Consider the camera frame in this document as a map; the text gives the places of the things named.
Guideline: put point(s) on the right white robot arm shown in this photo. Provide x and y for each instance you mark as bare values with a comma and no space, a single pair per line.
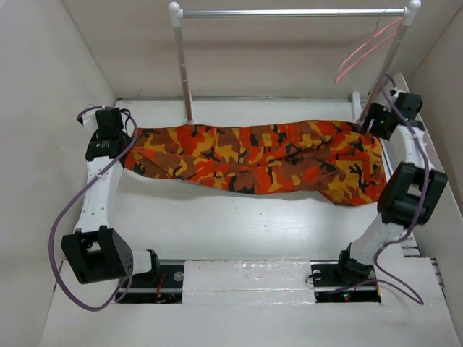
410,195

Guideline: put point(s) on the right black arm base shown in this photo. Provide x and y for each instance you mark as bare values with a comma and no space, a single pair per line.
335,284

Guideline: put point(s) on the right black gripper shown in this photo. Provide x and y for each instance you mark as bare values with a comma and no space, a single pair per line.
376,110

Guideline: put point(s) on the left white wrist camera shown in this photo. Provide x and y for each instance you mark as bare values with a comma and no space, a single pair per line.
86,116

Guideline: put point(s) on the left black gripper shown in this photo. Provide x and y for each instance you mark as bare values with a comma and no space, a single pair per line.
126,137

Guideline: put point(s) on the orange camouflage trousers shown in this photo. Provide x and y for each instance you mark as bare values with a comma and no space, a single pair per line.
333,158

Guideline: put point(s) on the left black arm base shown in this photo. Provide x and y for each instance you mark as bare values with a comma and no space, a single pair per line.
148,288

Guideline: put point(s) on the aluminium side rail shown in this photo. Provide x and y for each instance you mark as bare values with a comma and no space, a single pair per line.
389,158

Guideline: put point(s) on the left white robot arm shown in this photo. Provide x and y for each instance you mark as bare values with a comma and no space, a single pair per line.
95,251

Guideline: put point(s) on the pink clothes hanger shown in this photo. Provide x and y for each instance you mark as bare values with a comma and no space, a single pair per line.
378,39

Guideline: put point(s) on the white clothes rack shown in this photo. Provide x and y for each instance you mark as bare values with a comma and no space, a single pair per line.
407,13

